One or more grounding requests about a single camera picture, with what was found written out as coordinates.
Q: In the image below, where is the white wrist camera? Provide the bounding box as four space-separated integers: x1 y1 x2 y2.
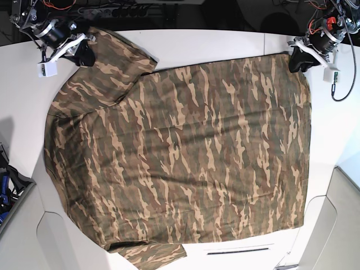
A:
37 62 57 78
323 67 340 84

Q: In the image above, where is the camouflage T-shirt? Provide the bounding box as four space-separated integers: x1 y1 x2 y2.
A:
44 28 311 269

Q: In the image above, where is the black power strip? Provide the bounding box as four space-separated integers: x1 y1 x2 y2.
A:
78 6 150 19

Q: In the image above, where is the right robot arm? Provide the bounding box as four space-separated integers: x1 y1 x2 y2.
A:
10 1 96 76

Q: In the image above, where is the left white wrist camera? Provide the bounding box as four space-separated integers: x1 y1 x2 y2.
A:
323 67 340 84

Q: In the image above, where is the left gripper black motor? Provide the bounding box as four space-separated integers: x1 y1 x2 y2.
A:
288 18 346 73

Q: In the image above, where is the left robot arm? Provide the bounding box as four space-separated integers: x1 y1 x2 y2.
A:
288 1 359 73

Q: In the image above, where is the camera braided cable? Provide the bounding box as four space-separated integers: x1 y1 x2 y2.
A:
330 0 358 102

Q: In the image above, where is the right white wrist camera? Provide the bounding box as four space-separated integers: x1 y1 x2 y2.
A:
37 62 57 78

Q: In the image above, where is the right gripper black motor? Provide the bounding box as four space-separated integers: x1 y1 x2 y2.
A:
33 19 96 67

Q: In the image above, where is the blue and black items bin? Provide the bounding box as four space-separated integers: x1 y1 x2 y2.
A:
1 143 35 229

